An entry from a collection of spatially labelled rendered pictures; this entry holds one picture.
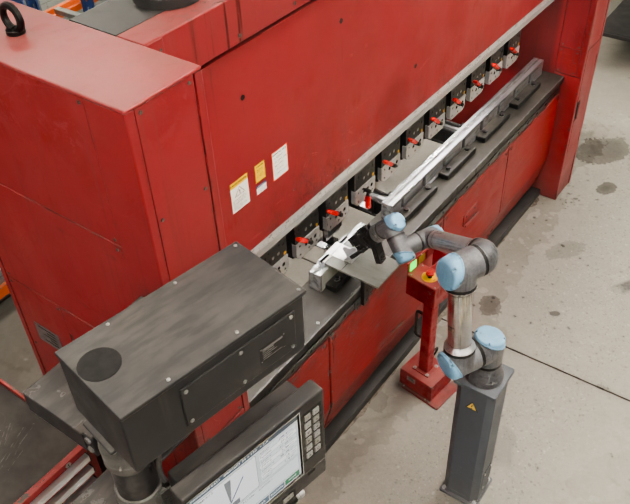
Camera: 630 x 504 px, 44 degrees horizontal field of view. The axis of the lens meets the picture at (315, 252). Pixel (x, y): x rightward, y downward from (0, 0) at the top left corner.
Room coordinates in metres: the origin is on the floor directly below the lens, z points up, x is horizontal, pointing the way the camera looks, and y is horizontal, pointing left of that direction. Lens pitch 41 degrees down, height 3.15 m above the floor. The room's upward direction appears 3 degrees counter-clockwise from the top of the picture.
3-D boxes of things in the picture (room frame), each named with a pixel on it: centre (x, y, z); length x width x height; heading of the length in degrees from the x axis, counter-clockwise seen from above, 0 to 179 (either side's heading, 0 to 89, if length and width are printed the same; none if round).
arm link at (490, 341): (1.97, -0.63, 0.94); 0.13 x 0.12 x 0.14; 118
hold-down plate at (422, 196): (2.94, -0.49, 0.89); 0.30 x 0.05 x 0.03; 142
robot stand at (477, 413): (1.97, -0.64, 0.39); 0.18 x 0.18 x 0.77; 54
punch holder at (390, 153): (2.79, -0.31, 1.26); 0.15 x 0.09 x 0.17; 142
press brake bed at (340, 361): (2.98, -0.51, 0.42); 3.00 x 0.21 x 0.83; 142
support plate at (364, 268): (2.40, -0.20, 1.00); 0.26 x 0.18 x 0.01; 52
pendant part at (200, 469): (1.15, 0.20, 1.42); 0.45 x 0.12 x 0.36; 133
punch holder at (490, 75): (3.58, -0.92, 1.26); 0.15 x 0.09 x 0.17; 142
